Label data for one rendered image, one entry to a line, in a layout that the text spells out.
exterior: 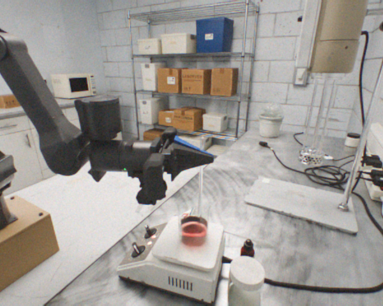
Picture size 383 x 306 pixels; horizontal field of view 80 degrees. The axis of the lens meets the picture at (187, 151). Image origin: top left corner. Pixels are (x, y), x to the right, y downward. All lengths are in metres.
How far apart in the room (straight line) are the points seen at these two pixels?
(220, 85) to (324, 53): 1.96
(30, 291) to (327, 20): 0.85
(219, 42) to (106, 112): 2.29
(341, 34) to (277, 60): 2.12
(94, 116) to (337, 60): 0.55
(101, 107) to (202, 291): 0.35
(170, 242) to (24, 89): 0.36
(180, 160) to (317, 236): 0.44
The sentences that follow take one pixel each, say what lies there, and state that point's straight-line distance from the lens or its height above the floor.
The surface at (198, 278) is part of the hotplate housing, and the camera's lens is 0.45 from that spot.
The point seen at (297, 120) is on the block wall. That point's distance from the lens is 2.80.
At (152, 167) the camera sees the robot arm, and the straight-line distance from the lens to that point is 0.31.
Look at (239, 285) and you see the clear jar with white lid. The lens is 0.44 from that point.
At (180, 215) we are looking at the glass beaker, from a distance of 0.42.
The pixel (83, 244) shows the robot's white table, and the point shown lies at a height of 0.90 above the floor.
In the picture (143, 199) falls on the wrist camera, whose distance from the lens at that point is 0.40.
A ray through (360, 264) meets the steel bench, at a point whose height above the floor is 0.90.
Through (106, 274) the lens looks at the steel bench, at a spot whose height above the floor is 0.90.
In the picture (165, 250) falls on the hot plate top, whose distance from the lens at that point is 0.46.
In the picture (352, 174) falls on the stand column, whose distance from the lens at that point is 0.78.
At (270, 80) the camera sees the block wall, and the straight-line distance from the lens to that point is 2.79.
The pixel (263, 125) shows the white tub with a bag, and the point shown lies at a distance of 1.43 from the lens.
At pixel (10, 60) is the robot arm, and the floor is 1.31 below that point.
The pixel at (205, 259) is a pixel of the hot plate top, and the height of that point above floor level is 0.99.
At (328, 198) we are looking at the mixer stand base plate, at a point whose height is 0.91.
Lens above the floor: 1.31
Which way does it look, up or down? 21 degrees down
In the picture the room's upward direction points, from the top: straight up
